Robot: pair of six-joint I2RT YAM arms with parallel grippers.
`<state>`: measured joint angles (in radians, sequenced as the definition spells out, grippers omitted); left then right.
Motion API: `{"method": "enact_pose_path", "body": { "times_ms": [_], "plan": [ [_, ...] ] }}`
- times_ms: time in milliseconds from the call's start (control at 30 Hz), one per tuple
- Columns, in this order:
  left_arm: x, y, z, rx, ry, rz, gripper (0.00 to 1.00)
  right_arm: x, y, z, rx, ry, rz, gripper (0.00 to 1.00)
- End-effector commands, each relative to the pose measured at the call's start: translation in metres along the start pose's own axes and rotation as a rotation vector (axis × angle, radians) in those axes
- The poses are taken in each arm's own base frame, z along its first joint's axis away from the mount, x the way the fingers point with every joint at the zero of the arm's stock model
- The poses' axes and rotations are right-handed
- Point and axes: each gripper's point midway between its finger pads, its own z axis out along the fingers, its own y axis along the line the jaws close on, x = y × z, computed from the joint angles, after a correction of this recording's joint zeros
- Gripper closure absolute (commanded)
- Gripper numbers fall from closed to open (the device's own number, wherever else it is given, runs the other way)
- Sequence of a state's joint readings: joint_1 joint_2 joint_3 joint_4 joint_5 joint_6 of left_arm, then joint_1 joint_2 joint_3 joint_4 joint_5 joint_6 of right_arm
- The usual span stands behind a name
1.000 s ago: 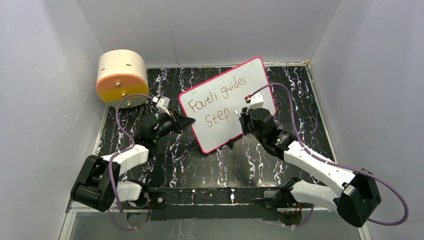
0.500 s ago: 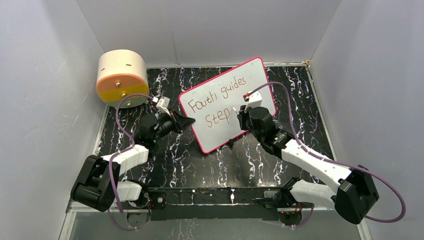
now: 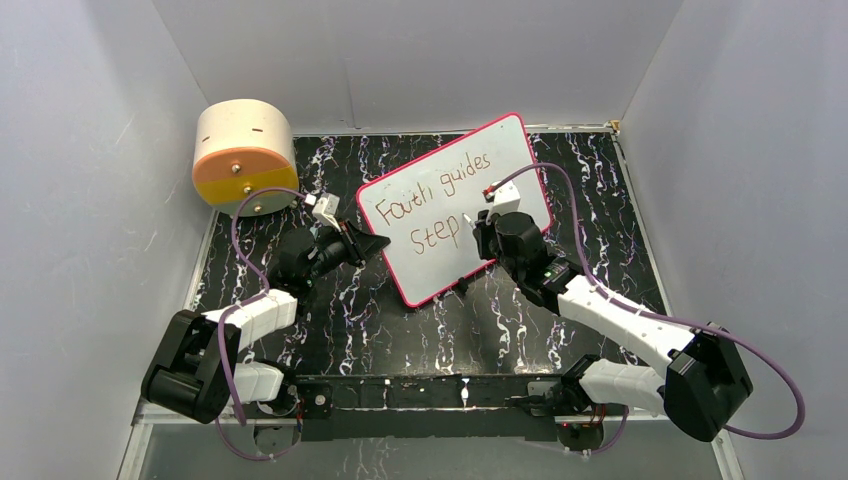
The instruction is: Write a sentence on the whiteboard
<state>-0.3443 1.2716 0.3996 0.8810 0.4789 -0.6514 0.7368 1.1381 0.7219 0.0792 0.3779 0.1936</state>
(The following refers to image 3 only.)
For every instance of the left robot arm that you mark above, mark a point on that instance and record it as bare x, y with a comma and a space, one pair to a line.
195, 370

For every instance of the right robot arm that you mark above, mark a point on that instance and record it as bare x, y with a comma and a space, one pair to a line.
563, 289

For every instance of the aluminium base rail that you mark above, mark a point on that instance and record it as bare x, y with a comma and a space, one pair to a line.
424, 407

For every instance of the white whiteboard marker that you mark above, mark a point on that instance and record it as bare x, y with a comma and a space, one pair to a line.
469, 221

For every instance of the beige orange cylindrical container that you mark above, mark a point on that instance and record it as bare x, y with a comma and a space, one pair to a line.
242, 146

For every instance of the pink framed whiteboard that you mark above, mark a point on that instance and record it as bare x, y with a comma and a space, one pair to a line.
419, 206

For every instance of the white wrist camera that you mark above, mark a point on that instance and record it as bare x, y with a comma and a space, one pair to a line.
501, 199
324, 208

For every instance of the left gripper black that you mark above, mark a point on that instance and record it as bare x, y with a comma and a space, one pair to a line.
367, 244

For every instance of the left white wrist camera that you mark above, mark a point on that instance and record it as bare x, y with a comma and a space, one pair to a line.
324, 208

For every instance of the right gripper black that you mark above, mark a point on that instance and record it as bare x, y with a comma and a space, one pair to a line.
482, 231

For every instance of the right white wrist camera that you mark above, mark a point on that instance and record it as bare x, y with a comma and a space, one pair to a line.
501, 199

